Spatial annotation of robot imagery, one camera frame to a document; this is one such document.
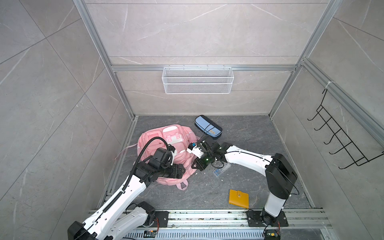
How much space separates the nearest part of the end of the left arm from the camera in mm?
512

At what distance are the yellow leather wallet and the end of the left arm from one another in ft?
1.02

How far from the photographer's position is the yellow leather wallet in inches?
30.9
